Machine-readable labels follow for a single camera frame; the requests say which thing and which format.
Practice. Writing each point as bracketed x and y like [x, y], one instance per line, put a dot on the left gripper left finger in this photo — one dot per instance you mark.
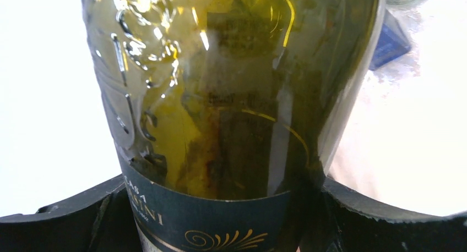
[98, 219]

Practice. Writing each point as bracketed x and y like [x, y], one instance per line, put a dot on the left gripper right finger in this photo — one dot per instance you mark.
[346, 220]

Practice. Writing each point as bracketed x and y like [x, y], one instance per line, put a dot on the dark green wine bottle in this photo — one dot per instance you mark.
[226, 114]

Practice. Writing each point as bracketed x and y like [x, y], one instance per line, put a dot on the blue square bottle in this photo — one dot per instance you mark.
[393, 42]

